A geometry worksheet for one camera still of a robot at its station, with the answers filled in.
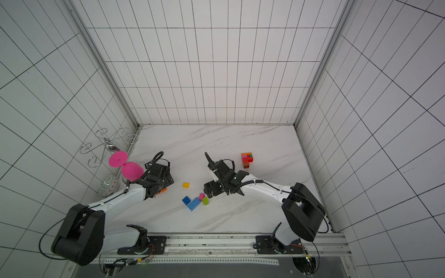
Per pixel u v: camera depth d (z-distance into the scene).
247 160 1.00
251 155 1.00
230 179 0.63
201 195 0.85
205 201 0.84
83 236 0.41
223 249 0.73
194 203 0.83
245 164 0.98
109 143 0.73
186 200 0.84
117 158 0.70
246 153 1.01
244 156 1.01
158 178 0.69
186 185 0.91
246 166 0.97
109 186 0.85
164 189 0.86
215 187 0.73
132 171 0.78
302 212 0.43
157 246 0.72
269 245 0.72
